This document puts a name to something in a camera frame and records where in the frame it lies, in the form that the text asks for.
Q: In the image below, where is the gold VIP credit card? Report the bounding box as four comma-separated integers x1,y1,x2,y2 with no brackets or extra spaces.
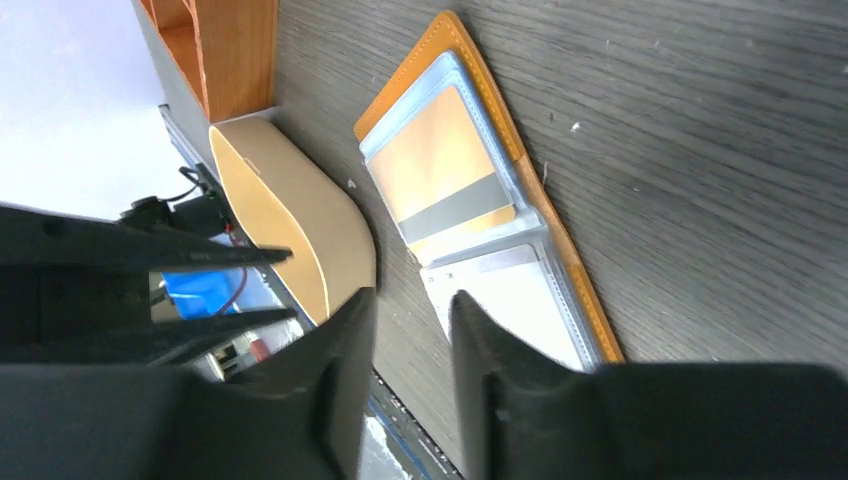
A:
368,86,516,265

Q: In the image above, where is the blue plastic bin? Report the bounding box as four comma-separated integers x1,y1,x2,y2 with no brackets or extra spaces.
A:
163,268,248,320

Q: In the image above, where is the silver VIP credit card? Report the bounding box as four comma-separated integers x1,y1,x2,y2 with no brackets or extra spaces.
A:
421,244,592,371

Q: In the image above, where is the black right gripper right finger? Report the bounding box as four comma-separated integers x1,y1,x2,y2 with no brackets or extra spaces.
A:
450,291,597,479

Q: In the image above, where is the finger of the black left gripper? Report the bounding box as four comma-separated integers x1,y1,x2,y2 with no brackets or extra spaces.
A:
1,205,293,271
1,308,296,366

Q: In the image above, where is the orange wooden compartment tray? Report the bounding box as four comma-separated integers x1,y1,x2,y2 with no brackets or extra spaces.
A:
140,0,279,123

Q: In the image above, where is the orange leather card holder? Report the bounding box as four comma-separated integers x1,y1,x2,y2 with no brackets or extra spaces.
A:
354,10,624,371

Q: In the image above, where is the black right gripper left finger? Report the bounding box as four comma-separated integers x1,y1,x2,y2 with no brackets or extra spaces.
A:
225,287,376,479

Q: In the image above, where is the cream oval plastic tray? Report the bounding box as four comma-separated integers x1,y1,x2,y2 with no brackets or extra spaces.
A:
208,116,377,324

